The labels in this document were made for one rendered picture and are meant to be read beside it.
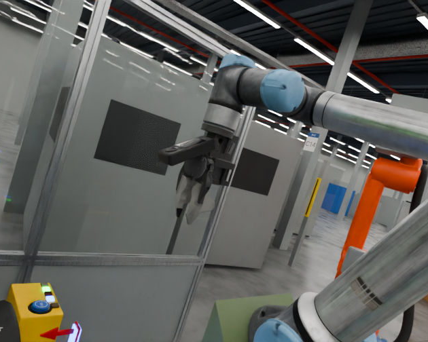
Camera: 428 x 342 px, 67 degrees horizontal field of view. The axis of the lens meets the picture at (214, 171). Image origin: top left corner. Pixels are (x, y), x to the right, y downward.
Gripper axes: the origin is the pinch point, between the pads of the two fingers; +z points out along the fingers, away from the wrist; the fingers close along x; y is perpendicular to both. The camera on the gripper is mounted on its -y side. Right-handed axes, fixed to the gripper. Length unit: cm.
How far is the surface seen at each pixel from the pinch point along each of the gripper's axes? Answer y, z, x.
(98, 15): -8, -47, 70
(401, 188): 343, -38, 82
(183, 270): 67, 50, 70
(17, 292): -18, 36, 33
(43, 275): -1, 51, 70
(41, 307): -14.8, 34.9, 23.4
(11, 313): -25.6, 24.5, 6.3
